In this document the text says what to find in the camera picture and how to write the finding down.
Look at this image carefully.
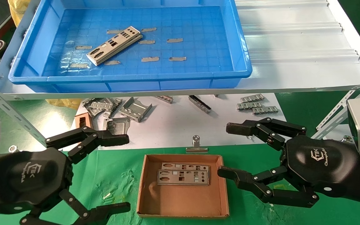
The small metal strip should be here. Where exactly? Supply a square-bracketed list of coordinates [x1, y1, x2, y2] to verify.
[154, 95, 173, 104]

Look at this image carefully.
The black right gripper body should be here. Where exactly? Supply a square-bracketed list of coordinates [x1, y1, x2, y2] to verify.
[282, 134, 360, 207]

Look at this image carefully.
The slotted metal bracket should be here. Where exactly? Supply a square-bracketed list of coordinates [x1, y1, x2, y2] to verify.
[83, 98, 115, 117]
[103, 98, 123, 118]

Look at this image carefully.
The yellow plastic bag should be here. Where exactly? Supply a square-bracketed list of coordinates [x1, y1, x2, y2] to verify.
[45, 98, 83, 110]
[7, 0, 40, 27]

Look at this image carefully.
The brown box with metal part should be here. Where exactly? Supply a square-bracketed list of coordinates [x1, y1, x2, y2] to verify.
[75, 112, 93, 130]

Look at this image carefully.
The notched metal clip strip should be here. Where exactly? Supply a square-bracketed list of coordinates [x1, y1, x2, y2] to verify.
[252, 106, 278, 115]
[237, 102, 263, 111]
[241, 94, 265, 103]

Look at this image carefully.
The square metal frame part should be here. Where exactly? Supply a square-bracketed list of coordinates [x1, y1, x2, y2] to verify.
[102, 117, 131, 136]

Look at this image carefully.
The white metal shelf board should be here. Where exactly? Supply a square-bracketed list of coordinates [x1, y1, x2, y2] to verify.
[0, 0, 360, 101]

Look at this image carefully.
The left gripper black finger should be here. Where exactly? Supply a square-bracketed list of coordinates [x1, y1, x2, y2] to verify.
[45, 126, 130, 165]
[20, 189, 131, 225]

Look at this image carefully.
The blue plastic tray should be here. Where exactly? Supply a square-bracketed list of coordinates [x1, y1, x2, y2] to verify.
[8, 0, 253, 93]

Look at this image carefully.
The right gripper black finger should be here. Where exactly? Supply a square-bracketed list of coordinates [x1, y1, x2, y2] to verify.
[218, 165, 320, 208]
[226, 118, 307, 151]

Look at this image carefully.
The bent sheet metal bracket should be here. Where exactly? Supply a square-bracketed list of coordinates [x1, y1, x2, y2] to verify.
[118, 97, 153, 123]

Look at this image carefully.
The black metal bar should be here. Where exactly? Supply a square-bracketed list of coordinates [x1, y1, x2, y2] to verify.
[188, 95, 212, 114]

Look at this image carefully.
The shallow cardboard box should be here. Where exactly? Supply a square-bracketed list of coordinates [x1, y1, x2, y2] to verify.
[136, 154, 230, 218]

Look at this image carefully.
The perforated metal shelf brace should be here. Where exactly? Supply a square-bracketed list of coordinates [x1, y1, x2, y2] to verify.
[311, 81, 360, 140]
[0, 78, 48, 147]

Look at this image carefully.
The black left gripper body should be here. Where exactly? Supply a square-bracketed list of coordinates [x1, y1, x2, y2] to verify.
[0, 147, 74, 217]

